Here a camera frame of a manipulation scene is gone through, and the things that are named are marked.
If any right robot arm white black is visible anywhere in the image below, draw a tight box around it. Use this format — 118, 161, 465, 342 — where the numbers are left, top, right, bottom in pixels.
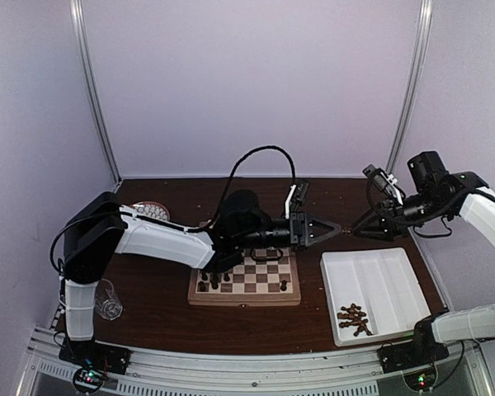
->
351, 151, 495, 365

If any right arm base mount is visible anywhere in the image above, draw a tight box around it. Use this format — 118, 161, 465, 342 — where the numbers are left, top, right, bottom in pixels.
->
378, 342, 449, 374

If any wooden chess board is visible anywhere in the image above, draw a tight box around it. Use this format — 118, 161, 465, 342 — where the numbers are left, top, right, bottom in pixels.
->
187, 247, 301, 307

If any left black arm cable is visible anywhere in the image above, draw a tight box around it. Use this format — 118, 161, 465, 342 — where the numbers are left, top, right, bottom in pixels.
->
49, 144, 298, 273

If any left aluminium frame post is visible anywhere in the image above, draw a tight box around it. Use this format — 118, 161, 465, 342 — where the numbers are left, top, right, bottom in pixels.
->
69, 0, 122, 186

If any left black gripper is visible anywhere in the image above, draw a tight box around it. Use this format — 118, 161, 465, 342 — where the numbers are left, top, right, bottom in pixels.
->
236, 210, 342, 252

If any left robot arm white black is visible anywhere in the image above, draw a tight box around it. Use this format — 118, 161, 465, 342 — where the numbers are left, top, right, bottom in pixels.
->
51, 189, 342, 366

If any patterned ceramic plate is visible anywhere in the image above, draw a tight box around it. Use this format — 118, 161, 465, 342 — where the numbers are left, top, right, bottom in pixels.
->
130, 200, 170, 221

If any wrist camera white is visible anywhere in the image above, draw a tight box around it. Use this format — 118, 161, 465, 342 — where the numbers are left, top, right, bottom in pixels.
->
362, 164, 406, 205
282, 180, 310, 219

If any brown chess piece pile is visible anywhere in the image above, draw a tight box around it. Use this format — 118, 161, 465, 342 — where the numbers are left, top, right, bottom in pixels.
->
336, 303, 374, 337

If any aluminium frame post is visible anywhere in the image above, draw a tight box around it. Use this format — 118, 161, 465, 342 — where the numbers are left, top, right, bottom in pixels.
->
69, 0, 122, 186
386, 0, 433, 173

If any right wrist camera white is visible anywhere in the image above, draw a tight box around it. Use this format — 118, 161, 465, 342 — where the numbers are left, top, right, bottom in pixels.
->
362, 164, 406, 205

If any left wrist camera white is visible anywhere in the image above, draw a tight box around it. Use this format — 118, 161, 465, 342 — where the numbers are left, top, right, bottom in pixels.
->
282, 180, 310, 219

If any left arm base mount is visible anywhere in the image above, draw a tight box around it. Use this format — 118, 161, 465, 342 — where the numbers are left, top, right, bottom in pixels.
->
53, 331, 131, 375

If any clear drinking glass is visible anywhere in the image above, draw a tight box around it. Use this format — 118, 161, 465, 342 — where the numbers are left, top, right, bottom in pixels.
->
95, 279, 123, 321

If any white plastic compartment tray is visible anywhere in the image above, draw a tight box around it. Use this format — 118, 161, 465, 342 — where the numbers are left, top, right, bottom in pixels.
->
320, 247, 431, 347

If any right aluminium frame post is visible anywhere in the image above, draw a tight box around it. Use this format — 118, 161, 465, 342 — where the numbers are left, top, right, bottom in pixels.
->
386, 0, 433, 173

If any front aluminium rail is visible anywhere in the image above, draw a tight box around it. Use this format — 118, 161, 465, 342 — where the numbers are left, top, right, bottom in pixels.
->
13, 327, 495, 395

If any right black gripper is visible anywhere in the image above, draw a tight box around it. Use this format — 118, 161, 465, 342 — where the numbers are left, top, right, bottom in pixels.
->
351, 190, 450, 243

